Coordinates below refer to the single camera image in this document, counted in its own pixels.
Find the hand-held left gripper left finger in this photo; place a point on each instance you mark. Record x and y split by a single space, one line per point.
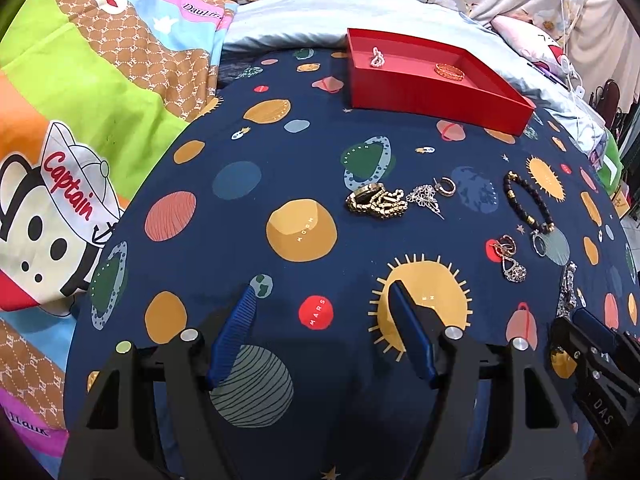
235 335

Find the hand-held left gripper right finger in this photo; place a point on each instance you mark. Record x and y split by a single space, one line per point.
410 330

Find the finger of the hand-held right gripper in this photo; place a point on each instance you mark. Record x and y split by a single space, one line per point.
595 327
565 340

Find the silver teardrop earring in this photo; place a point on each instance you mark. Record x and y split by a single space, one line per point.
520 274

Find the silver filigree earring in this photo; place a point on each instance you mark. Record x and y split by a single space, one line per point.
422 196

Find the red tray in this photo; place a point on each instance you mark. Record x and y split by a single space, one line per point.
400 95

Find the green cloth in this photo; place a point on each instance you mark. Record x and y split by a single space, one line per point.
610 155

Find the navy planet print blanket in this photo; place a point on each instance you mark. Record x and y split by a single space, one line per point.
300 160

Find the dark hanging clothes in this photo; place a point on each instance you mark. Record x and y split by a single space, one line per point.
630 135

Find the dark wooden chair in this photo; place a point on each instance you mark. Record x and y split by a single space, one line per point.
611 95

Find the gold bangle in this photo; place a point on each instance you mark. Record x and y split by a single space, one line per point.
450 78

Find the colourful cartoon monkey blanket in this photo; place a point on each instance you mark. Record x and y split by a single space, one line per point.
100 85

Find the beige curtain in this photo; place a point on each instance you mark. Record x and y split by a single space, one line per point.
600 35

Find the pink plush pillow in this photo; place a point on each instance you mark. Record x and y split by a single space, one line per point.
525 35

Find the light blue pillow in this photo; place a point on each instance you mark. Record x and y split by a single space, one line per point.
290 20

